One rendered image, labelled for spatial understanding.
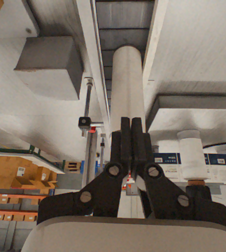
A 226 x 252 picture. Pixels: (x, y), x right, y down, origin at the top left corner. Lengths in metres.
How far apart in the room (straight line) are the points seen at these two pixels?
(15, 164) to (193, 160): 1.95
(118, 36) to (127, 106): 0.12
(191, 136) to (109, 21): 0.51
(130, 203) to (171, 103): 8.10
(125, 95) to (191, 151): 0.46
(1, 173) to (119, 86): 2.11
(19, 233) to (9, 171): 6.98
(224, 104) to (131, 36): 0.38
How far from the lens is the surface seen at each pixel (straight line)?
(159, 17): 0.23
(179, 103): 0.50
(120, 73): 0.24
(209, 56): 0.42
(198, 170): 0.62
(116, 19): 0.26
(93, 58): 0.20
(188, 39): 0.37
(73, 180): 8.31
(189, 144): 0.64
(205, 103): 0.53
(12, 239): 9.10
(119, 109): 0.20
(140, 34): 0.28
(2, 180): 2.21
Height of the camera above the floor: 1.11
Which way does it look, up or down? 23 degrees down
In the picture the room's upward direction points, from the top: 178 degrees counter-clockwise
